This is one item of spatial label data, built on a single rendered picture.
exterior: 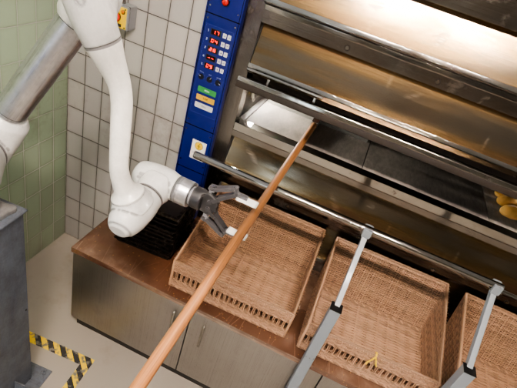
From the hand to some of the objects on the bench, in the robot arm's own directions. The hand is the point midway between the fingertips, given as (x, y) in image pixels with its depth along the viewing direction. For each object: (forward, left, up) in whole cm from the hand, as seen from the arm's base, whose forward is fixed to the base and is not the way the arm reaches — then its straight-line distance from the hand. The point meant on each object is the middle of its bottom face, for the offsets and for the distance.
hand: (248, 220), depth 138 cm
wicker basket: (+62, +34, -61) cm, 94 cm away
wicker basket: (+2, +38, -61) cm, 72 cm away
